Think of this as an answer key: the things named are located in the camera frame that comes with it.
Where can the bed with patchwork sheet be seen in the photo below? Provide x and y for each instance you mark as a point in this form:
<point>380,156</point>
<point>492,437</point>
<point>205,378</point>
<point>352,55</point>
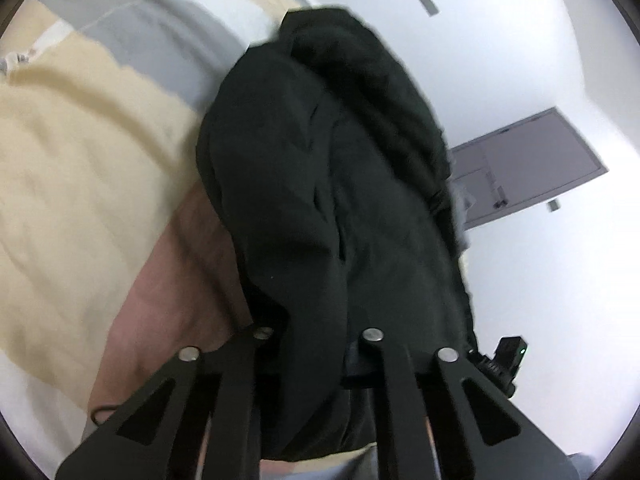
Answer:
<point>90,170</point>

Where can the black puffer jacket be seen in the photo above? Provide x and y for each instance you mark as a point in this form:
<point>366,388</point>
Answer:
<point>325,185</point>

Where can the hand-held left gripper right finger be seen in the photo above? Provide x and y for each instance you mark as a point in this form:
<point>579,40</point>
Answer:
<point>385,362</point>

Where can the grey door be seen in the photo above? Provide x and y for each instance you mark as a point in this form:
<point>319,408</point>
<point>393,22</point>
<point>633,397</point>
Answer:
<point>525,165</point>

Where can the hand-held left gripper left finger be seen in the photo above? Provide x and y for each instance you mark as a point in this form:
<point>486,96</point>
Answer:
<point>245,357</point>

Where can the grey wall switch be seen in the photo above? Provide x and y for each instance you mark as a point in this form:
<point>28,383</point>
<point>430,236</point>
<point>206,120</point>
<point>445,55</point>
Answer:
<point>553,205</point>

